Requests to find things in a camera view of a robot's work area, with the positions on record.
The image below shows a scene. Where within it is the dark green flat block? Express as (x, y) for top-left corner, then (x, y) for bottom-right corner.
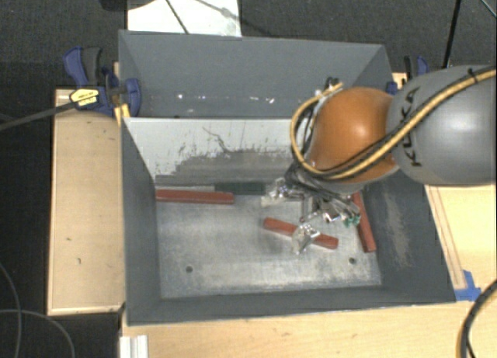
(214, 181), (268, 196)

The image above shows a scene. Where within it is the red-brown flat block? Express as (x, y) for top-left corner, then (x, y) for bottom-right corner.
(262, 217), (340, 251)
(350, 191), (378, 254)
(155, 188), (236, 206)

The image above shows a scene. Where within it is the grey metal bin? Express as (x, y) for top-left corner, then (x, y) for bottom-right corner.
(117, 29), (457, 327)

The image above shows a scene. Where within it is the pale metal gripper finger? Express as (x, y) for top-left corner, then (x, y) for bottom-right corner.
(304, 225), (322, 253)
(291, 224), (308, 255)

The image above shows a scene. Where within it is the pale wood board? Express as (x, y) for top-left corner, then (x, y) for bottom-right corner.
(46, 87), (127, 317)

